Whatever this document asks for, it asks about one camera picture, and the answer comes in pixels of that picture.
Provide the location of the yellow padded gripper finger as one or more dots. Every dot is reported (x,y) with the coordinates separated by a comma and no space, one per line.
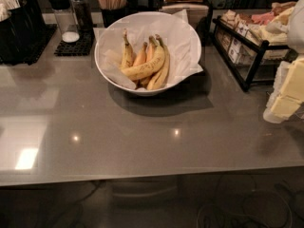
(279,109)

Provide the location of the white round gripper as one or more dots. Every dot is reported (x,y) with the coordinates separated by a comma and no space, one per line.
(296,26)

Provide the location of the large front yellow banana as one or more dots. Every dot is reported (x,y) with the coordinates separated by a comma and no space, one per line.
(147,69)

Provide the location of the white paper bowl liner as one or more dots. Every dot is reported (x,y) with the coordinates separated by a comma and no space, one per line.
(147,53)

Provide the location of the right yellow banana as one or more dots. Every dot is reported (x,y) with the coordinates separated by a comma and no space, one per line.
(159,78)

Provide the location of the orange-yellow banana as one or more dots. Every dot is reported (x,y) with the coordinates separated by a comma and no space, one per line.
(141,56)
(150,54)

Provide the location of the white ceramic bowl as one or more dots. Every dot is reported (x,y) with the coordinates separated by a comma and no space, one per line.
(181,39)

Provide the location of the orange-yellow middle banana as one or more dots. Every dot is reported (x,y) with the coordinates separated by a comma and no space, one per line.
(141,56)

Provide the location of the left spotted yellow banana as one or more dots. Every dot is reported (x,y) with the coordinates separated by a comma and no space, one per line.
(127,60)

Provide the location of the brown napkin dispenser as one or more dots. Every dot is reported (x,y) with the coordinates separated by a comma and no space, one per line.
(199,12)

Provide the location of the cup of wooden stirrers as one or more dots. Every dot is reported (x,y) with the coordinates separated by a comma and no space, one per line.
(112,10)

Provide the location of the dark pepper shaker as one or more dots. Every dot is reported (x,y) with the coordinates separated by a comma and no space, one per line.
(83,14)

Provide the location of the glass sugar dispenser black lid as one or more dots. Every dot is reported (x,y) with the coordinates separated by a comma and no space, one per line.
(65,20)

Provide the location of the large black rubber mat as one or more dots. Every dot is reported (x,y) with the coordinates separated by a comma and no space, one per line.
(35,50)

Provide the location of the black container with packets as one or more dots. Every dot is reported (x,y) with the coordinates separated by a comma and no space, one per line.
(21,25)

